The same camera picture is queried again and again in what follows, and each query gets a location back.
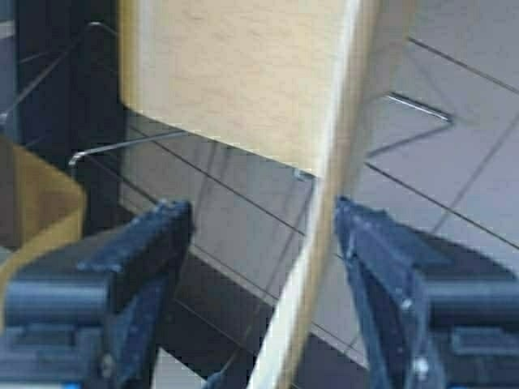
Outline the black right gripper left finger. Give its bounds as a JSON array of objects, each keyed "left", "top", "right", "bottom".
[{"left": 1, "top": 201, "right": 194, "bottom": 388}]

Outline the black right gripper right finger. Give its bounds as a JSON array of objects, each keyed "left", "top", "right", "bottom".
[{"left": 334, "top": 197, "right": 518, "bottom": 388}]

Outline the wooden chair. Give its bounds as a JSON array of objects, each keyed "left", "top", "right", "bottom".
[
  {"left": 1, "top": 135, "right": 87, "bottom": 285},
  {"left": 118, "top": 1, "right": 409, "bottom": 388}
]

